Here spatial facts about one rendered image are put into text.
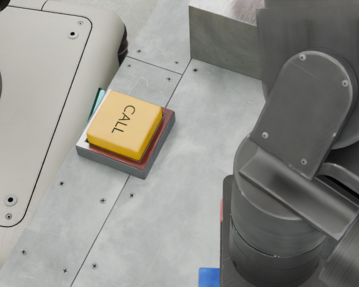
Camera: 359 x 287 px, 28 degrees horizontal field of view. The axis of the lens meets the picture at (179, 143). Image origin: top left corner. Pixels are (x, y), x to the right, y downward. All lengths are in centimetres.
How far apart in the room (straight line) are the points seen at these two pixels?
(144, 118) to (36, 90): 76
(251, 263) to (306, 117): 13
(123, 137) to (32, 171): 66
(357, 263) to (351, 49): 10
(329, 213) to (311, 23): 9
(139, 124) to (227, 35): 14
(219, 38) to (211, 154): 13
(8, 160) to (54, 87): 18
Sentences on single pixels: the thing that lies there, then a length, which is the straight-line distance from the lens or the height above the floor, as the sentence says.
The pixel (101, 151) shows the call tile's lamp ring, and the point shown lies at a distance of 74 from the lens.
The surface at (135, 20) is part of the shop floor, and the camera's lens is 193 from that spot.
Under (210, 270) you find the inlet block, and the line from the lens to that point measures 55.
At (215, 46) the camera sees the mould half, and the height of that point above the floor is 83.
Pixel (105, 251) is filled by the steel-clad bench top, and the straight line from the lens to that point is 72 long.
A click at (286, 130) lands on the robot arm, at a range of 32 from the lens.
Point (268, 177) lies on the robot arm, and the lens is 35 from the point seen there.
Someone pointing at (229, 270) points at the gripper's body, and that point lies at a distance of 45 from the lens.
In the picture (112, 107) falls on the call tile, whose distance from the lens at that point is 75.
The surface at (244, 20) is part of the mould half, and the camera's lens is 75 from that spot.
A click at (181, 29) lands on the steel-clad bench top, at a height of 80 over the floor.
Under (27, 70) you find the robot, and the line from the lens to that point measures 151.
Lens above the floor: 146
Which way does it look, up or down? 59 degrees down
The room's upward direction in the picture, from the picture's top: 4 degrees counter-clockwise
